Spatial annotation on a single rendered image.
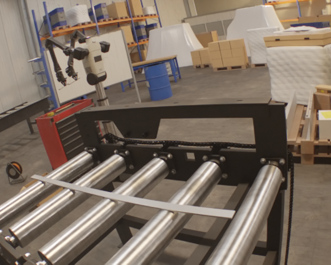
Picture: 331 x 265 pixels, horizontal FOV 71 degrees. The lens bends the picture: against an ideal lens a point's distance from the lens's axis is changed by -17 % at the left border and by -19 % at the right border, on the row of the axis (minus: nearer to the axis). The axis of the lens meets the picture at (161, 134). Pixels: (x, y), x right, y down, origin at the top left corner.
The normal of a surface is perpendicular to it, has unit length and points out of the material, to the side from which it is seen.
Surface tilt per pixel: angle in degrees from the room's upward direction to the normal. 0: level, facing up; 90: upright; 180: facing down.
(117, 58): 90
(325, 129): 90
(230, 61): 90
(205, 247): 0
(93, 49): 90
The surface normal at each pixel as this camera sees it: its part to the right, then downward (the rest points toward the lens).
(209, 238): -0.22, -0.92
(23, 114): 0.84, 0.00
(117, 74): 0.52, 0.18
